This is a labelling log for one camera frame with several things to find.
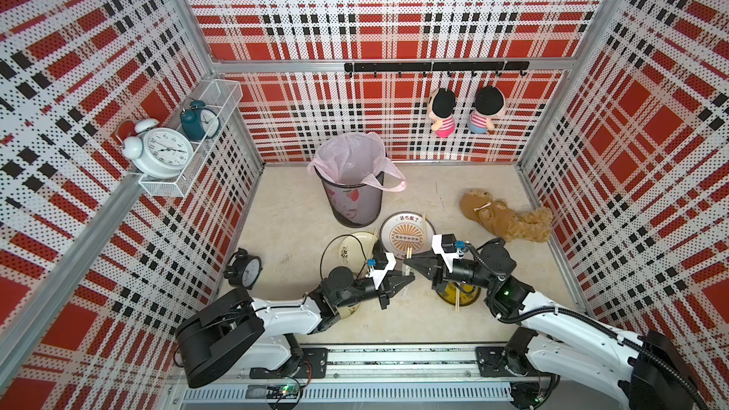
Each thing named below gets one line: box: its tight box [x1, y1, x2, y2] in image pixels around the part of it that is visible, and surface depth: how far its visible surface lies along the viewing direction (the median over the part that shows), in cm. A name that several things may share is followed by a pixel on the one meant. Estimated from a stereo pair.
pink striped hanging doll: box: [428, 88, 456, 139], surface depth 100 cm
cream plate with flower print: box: [338, 231, 378, 273], surface depth 98 cm
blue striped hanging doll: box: [467, 86, 505, 135], surface depth 97 cm
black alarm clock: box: [223, 247, 263, 291], surface depth 84 cm
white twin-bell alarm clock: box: [122, 118, 195, 180], surface depth 63 cm
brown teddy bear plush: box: [459, 187, 554, 243], surface depth 95 cm
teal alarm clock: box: [179, 99, 221, 142], surface depth 73 cm
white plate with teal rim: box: [379, 211, 436, 260], surface depth 103 cm
